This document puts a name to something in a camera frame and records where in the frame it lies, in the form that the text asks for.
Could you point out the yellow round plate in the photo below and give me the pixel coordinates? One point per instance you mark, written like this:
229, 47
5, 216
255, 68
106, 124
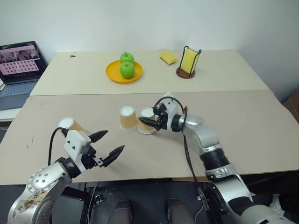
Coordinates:
114, 72

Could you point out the tan paper cup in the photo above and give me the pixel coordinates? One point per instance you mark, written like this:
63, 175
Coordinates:
71, 124
145, 126
127, 119

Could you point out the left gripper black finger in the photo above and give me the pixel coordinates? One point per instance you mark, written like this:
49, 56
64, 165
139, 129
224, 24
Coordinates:
99, 135
114, 154

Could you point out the dark rounded shape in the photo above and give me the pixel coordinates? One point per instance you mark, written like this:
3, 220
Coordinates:
121, 211
177, 210

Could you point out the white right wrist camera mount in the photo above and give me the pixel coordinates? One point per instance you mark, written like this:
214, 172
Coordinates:
171, 105

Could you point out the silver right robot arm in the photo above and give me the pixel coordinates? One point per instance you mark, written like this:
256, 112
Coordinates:
210, 144

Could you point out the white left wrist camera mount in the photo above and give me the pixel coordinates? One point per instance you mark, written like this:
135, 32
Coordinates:
76, 143

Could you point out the green apple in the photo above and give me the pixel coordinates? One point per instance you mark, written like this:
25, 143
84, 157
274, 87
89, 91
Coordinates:
126, 57
127, 70

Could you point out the brown cardboard box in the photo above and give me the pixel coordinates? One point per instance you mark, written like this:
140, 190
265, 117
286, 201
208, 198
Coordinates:
292, 103

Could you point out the open laptop computer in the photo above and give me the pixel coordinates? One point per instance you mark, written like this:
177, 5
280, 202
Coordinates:
18, 67

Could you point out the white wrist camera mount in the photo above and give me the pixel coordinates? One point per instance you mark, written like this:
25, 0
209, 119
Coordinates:
171, 105
76, 143

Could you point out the yellow sponge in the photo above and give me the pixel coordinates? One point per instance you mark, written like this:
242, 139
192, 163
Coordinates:
168, 58
189, 61

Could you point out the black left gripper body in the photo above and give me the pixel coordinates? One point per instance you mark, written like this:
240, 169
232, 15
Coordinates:
90, 158

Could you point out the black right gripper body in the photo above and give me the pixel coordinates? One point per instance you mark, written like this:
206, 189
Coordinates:
164, 121

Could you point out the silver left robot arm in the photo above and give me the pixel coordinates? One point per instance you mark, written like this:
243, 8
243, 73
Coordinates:
39, 186

